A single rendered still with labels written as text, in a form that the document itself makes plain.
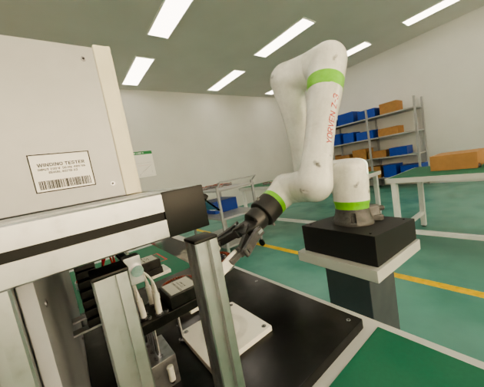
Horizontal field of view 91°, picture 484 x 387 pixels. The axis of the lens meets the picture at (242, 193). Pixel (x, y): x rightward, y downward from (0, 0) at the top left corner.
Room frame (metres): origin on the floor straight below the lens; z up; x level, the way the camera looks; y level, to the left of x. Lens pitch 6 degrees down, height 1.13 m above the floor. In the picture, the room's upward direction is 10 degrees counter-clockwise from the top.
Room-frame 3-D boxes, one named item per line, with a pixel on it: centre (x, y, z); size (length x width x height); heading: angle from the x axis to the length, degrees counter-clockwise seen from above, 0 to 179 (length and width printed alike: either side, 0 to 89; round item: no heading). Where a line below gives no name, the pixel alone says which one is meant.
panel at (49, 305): (0.44, 0.37, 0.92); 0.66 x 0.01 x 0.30; 37
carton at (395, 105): (5.72, -3.83, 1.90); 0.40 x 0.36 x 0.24; 128
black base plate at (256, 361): (0.58, 0.18, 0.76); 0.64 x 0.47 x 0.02; 37
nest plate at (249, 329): (0.49, 0.09, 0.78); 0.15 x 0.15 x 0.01; 37
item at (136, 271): (0.48, 0.31, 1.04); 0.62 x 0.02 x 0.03; 37
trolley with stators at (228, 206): (3.38, 0.31, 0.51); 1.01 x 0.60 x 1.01; 37
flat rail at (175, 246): (0.53, 0.24, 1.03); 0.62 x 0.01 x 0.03; 37
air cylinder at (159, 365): (0.40, 0.21, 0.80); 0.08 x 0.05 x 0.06; 37
